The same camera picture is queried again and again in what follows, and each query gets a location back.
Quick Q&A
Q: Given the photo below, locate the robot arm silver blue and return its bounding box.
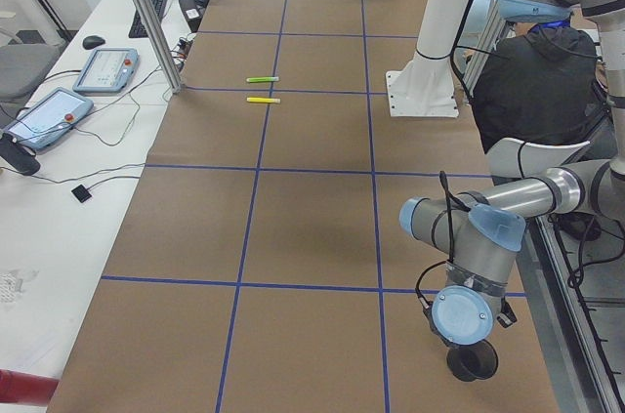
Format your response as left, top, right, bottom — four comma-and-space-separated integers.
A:
399, 0, 624, 348

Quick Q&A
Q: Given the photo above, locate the yellow highlighter pen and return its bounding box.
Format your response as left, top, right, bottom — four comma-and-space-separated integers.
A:
246, 97, 281, 104

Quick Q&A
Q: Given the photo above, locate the green highlighter pen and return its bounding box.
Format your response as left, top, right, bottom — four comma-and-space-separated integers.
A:
246, 76, 280, 84

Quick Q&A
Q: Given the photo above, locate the white chair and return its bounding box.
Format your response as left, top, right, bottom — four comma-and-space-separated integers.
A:
486, 138, 590, 179

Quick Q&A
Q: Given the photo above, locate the far teach pendant tablet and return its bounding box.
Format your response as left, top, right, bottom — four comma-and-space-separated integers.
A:
72, 48, 139, 95

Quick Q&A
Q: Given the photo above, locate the teach pendant tablet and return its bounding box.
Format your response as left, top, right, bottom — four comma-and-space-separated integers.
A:
3, 87, 94, 152
72, 48, 139, 95

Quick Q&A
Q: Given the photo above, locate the small black square device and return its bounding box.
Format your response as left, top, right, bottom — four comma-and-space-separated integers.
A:
71, 185, 92, 203

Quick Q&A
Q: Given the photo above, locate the black keyboard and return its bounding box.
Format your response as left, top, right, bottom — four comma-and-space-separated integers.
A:
128, 0, 170, 39

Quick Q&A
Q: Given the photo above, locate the black round cup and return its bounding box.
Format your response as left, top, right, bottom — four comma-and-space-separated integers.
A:
446, 340, 499, 382

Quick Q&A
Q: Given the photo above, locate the person in black jacket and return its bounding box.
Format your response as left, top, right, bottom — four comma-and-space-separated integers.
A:
471, 23, 598, 151

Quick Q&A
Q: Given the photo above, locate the black computer mouse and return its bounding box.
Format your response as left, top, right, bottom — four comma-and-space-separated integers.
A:
82, 35, 105, 50

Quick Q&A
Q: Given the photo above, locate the near teach pendant tablet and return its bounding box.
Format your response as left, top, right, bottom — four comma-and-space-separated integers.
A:
3, 87, 94, 152

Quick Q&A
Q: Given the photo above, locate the black cylindrical object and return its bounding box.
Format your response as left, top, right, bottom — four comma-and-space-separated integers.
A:
1, 133, 40, 176

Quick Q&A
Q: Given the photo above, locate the grey office chair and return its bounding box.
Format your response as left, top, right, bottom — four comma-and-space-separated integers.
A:
1, 28, 61, 124

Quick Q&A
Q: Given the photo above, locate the red cylinder object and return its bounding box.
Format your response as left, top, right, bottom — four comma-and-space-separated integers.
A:
1, 369, 60, 406

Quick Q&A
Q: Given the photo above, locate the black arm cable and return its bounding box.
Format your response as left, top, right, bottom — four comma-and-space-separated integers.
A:
413, 169, 473, 311

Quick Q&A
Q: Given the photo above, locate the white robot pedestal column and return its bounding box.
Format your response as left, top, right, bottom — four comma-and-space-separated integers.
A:
386, 0, 473, 118

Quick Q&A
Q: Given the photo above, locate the aluminium frame post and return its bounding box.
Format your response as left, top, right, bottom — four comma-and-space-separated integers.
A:
132, 0, 182, 94

